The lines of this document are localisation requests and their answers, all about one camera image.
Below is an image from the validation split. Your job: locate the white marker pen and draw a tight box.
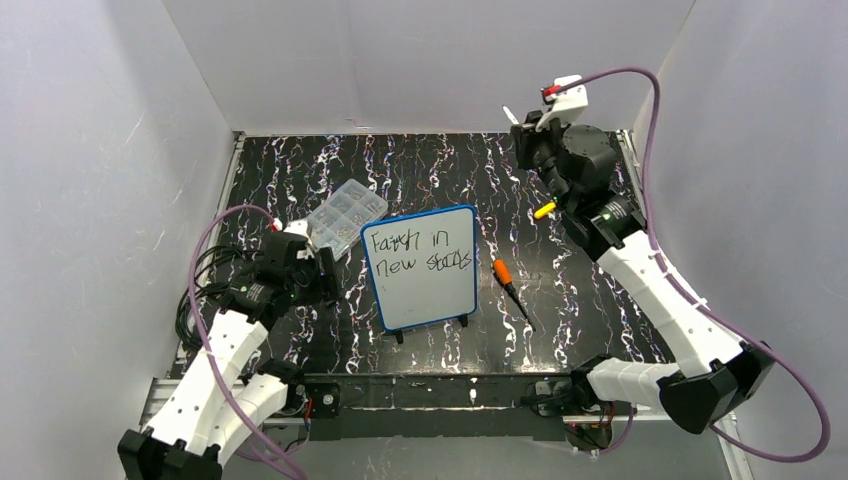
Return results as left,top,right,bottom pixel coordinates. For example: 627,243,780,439
502,105,519,125

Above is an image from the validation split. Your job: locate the blue framed whiteboard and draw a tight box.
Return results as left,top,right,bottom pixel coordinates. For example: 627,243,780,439
360,204,479,333

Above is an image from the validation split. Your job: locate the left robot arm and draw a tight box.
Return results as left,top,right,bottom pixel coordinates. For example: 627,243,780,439
117,229,339,479

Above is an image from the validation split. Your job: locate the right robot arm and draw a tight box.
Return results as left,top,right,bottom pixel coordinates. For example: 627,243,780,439
510,111,774,434

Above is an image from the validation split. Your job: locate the clear plastic screw box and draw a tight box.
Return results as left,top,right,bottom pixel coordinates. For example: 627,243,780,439
307,179,388,261

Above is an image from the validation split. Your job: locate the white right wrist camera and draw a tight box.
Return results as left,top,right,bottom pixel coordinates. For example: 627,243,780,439
535,75,588,132

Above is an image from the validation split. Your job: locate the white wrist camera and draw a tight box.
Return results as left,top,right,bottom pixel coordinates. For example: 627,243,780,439
266,219,316,262
535,75,588,132

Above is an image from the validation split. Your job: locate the yellow handled tool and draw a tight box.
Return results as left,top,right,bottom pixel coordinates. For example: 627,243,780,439
533,202,557,221

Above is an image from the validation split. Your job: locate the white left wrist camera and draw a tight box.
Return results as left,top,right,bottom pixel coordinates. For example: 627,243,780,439
266,219,316,262

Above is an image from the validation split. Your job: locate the orange handled screwdriver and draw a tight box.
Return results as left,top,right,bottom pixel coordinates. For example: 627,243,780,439
492,258,537,331

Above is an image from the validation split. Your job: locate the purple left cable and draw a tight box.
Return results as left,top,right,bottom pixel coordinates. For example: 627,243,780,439
187,204,309,480

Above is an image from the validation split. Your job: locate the purple cable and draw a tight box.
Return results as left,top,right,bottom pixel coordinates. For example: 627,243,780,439
187,204,309,480
563,66,832,464

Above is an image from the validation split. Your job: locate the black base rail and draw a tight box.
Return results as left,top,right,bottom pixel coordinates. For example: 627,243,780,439
251,372,631,444

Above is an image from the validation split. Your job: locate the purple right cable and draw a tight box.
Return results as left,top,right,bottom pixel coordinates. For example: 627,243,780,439
563,66,832,464

